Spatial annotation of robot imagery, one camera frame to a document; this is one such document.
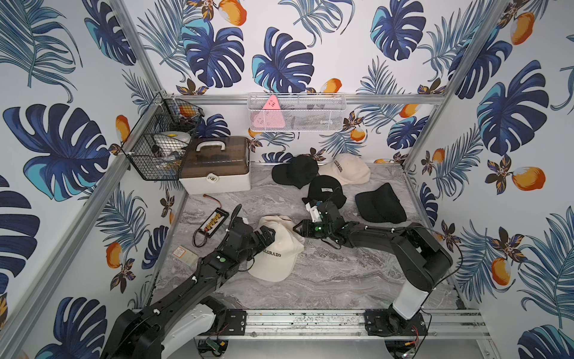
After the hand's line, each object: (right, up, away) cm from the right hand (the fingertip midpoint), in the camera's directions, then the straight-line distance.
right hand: (296, 228), depth 90 cm
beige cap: (-9, -12, -7) cm, 16 cm away
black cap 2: (+40, +9, +12) cm, 43 cm away
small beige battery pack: (-45, -11, -1) cm, 46 cm away
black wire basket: (-55, +48, +4) cm, 73 cm away
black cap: (+2, +25, +22) cm, 33 cm away
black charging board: (-36, +1, +7) cm, 37 cm away
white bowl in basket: (-47, +33, -11) cm, 58 cm away
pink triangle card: (-10, +45, -1) cm, 46 cm away
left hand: (-10, 0, -9) cm, 14 cm away
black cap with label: (+14, +16, +13) cm, 25 cm away
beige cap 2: (-7, +3, +7) cm, 11 cm away
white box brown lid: (-39, +28, +16) cm, 50 cm away
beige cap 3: (+27, +26, +20) cm, 42 cm away
